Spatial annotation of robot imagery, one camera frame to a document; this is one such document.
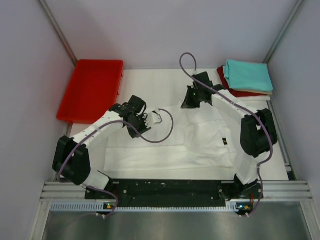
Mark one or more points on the beige folded t shirt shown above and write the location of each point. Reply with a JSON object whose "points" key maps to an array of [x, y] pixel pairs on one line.
{"points": [[254, 91]]}

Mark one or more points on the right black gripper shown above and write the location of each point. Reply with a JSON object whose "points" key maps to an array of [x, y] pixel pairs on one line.
{"points": [[188, 103]]}

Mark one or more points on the red plastic tray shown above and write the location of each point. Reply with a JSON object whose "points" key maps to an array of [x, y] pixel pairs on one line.
{"points": [[92, 89]]}

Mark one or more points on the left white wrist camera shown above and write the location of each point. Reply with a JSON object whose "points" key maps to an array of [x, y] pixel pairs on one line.
{"points": [[154, 117]]}

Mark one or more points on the aluminium frame rail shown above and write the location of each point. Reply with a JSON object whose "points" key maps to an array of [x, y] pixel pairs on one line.
{"points": [[272, 190]]}

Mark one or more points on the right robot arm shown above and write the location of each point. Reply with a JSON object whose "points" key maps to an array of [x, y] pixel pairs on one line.
{"points": [[258, 134]]}

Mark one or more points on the grey cable duct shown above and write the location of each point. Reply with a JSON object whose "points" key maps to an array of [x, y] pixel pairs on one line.
{"points": [[107, 207]]}

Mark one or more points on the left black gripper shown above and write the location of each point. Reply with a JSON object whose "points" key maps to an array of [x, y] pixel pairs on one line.
{"points": [[145, 127]]}

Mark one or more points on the teal folded t shirt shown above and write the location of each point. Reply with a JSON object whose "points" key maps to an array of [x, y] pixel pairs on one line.
{"points": [[247, 75]]}

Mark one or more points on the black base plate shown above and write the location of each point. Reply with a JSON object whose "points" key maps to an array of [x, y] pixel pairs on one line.
{"points": [[175, 193]]}

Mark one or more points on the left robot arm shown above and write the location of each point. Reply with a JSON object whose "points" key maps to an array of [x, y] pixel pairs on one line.
{"points": [[72, 159]]}

